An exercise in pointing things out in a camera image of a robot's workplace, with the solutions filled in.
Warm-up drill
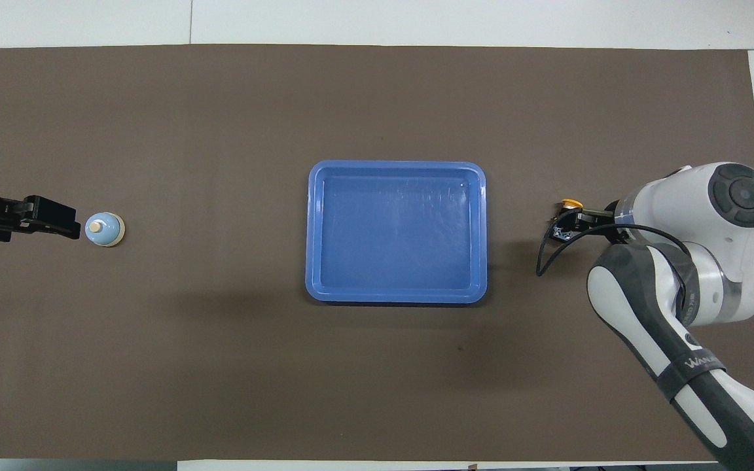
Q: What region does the blue plastic tray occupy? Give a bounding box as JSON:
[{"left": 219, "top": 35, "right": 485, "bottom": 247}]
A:
[{"left": 305, "top": 160, "right": 488, "bottom": 305}]

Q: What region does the brown table mat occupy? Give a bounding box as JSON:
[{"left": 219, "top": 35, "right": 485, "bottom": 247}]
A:
[{"left": 0, "top": 43, "right": 754, "bottom": 462}]

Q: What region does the yellow push button switch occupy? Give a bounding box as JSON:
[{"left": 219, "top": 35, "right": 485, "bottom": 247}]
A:
[{"left": 552, "top": 198, "right": 584, "bottom": 244}]

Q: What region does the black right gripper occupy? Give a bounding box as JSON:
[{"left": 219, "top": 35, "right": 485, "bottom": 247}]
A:
[{"left": 554, "top": 200, "right": 621, "bottom": 239}]

